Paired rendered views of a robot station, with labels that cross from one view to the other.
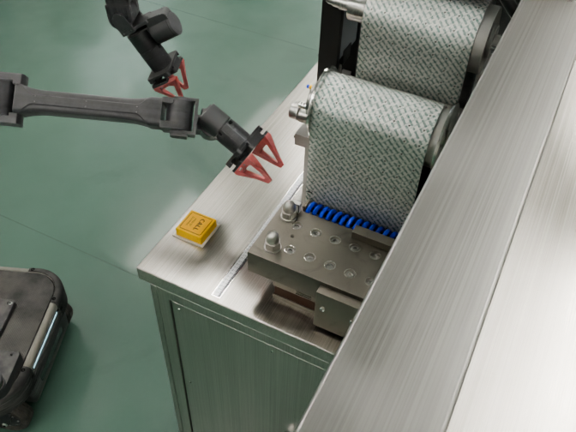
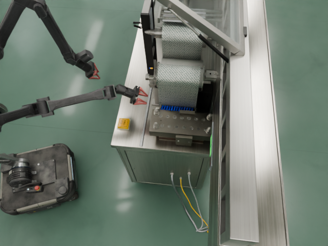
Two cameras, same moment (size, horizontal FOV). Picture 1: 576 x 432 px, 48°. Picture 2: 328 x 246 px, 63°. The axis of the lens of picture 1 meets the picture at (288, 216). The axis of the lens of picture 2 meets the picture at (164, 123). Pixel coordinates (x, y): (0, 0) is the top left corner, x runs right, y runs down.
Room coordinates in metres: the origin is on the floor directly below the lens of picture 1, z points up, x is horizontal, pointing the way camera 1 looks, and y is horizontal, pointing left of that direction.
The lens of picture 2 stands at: (0.11, 0.19, 2.47)
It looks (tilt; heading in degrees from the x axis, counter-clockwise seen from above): 61 degrees down; 345
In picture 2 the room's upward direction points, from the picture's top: 4 degrees counter-clockwise
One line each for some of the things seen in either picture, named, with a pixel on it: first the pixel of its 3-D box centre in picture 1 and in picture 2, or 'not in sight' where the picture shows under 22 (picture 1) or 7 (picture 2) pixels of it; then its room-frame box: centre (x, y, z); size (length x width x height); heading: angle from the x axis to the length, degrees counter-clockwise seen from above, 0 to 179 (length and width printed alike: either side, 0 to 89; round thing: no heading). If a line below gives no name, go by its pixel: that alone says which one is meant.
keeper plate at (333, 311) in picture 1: (339, 315); (183, 140); (0.76, -0.11, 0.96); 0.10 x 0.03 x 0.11; 65
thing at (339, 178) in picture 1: (358, 188); (177, 98); (0.97, -0.14, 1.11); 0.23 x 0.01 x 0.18; 65
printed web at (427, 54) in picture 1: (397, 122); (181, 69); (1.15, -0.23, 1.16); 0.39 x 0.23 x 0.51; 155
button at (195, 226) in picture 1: (196, 226); (123, 123); (1.03, 0.21, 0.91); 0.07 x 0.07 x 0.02; 65
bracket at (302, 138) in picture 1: (309, 159); (154, 89); (1.13, -0.04, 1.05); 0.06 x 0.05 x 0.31; 65
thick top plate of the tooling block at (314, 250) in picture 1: (351, 269); (182, 124); (0.85, -0.13, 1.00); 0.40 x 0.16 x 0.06; 65
